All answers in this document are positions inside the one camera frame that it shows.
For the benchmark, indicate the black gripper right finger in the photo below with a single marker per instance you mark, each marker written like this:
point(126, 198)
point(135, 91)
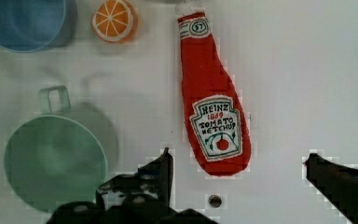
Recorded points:
point(337, 183)

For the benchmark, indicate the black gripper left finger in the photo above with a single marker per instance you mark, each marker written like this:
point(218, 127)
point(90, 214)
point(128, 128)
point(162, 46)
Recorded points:
point(140, 198)

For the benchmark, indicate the red plush ketchup bottle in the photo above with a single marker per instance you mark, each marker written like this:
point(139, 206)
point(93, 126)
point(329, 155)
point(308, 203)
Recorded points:
point(215, 123)

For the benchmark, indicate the green plastic mug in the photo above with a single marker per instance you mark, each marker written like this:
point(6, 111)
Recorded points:
point(63, 155)

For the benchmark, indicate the plush orange slice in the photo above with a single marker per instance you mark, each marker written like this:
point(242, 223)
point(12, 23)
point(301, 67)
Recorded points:
point(115, 21)

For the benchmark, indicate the blue plastic bowl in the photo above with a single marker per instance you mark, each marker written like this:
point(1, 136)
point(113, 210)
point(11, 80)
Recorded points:
point(31, 25)

